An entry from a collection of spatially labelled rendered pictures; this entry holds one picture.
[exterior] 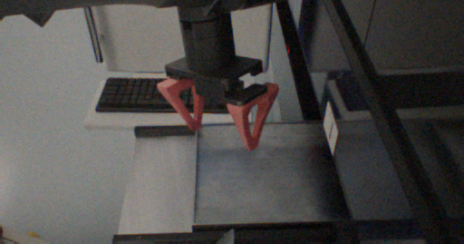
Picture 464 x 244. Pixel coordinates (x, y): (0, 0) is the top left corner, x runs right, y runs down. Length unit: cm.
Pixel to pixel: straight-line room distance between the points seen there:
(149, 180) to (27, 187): 136
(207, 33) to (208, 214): 46
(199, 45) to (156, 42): 80
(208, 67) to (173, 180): 47
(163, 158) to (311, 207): 33
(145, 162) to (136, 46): 44
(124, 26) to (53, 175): 114
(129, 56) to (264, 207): 66
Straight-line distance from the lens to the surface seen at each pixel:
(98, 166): 220
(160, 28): 123
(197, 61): 47
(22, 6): 34
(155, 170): 93
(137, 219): 86
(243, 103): 44
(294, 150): 96
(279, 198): 87
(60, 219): 205
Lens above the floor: 157
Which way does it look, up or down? 41 degrees down
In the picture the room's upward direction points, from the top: straight up
